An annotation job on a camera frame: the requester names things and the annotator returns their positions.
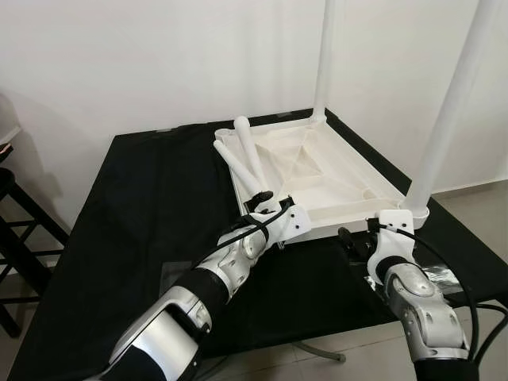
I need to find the white plastic table top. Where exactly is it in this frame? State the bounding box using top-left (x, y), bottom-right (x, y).
top-left (214, 117), bottom-right (429, 239)

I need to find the grey metal table leg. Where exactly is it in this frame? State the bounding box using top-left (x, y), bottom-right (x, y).
top-left (294, 341), bottom-right (347, 363)

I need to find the black tablecloth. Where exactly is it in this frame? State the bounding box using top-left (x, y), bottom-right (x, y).
top-left (8, 110), bottom-right (508, 379)

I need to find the black round stool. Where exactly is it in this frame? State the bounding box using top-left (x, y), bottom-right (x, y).
top-left (0, 167), bottom-right (68, 338)

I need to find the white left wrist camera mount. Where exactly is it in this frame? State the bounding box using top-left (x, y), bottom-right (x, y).
top-left (262, 202), bottom-right (312, 243)

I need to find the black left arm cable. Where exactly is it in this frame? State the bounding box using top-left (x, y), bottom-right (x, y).
top-left (190, 202), bottom-right (291, 271)

